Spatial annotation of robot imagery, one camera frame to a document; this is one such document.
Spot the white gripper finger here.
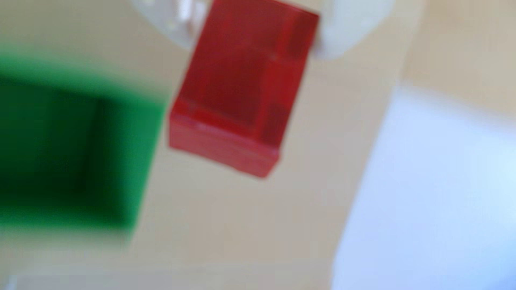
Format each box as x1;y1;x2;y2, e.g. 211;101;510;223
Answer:
128;0;213;52
312;0;396;61

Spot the red block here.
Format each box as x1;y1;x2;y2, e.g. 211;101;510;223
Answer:
168;0;321;179

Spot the green open box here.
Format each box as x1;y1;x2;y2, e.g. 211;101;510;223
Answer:
0;43;171;239

